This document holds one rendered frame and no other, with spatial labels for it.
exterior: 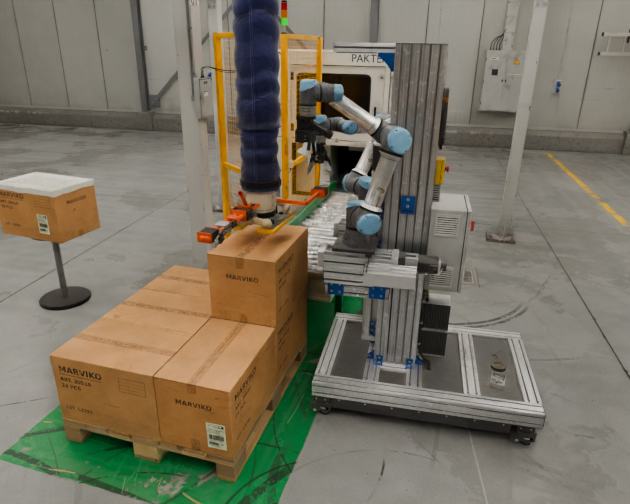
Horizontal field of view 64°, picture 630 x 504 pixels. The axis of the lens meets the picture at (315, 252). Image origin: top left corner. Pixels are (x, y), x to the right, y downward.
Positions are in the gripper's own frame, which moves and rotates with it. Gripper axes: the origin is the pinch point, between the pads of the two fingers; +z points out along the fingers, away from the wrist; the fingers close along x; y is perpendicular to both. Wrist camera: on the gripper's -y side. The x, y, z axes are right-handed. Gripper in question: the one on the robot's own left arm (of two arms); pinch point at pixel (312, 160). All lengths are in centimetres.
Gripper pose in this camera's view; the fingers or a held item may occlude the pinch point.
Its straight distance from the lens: 238.0
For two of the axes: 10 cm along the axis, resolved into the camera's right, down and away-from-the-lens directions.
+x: -2.1, 3.7, -9.1
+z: -0.1, 9.3, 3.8
